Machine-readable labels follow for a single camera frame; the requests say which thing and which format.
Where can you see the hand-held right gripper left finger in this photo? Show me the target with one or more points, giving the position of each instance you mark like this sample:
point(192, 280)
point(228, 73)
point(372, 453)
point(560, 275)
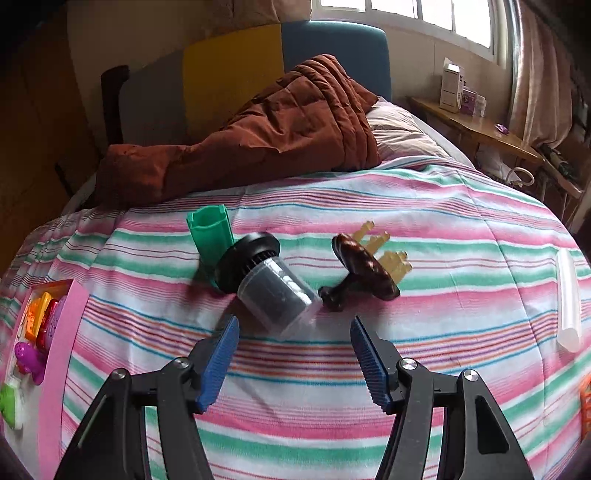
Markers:
point(219, 364)

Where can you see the white carton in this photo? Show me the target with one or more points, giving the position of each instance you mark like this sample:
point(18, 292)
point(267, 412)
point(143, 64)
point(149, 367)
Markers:
point(450, 87)

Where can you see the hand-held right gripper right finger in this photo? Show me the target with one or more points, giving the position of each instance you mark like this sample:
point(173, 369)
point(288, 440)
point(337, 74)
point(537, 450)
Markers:
point(369, 364)

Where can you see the pink box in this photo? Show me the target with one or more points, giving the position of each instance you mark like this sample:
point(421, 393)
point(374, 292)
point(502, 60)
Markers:
point(60, 369)

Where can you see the grey headboard panel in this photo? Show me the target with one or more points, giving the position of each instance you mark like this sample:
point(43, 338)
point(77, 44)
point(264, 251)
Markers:
point(152, 101)

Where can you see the white plastic tube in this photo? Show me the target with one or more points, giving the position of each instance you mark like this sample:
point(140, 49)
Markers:
point(569, 304)

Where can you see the clear jar with black lid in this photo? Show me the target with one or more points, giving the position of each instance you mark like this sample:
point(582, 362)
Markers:
point(272, 295)

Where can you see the striped blanket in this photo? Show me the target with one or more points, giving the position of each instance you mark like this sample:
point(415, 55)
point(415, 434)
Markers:
point(438, 240)

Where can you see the orange plastic rack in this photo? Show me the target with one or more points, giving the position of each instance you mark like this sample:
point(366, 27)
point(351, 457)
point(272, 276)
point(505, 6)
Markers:
point(586, 397)

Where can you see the green plastic tube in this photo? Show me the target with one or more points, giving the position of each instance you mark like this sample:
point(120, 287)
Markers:
point(210, 235)

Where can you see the small purple item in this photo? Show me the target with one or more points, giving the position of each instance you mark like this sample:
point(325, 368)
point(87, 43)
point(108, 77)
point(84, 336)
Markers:
point(502, 129)

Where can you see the orange block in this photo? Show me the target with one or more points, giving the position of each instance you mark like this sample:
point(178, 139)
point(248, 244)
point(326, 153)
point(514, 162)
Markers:
point(34, 314)

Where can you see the wooden shelf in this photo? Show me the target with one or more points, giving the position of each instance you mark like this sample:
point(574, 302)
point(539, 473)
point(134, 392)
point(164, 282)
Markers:
point(480, 129)

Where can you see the yellow headboard panel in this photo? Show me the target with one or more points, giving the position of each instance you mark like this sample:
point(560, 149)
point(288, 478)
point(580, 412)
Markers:
point(231, 74)

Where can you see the beige curtain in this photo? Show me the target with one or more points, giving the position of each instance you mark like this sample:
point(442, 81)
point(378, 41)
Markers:
point(540, 78)

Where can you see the purple carton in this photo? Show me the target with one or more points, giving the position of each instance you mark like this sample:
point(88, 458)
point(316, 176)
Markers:
point(469, 101)

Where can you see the brown scalp massager brush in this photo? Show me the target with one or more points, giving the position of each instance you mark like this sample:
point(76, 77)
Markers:
point(364, 263)

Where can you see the brown quilt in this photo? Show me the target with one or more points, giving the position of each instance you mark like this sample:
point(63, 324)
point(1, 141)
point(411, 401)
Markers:
point(277, 134)

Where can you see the window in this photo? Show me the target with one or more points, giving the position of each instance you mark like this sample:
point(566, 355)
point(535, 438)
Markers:
point(438, 18)

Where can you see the blue headboard panel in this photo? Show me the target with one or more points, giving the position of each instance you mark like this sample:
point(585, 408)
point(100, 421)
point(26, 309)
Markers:
point(351, 46)

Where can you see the pale pillow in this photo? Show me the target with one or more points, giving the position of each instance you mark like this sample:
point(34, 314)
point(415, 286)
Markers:
point(401, 134)

